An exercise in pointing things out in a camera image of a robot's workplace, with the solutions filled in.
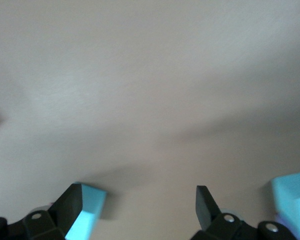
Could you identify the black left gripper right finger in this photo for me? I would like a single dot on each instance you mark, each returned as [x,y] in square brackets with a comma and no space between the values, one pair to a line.
[205,207]

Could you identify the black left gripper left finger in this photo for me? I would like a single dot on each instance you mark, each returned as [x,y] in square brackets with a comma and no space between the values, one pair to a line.
[67,202]

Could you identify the cyan foam cube corner notch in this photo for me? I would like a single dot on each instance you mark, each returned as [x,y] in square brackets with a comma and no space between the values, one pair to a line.
[292,200]

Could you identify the cyan foam cube with dots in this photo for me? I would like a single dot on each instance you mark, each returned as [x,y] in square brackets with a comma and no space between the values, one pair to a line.
[90,207]

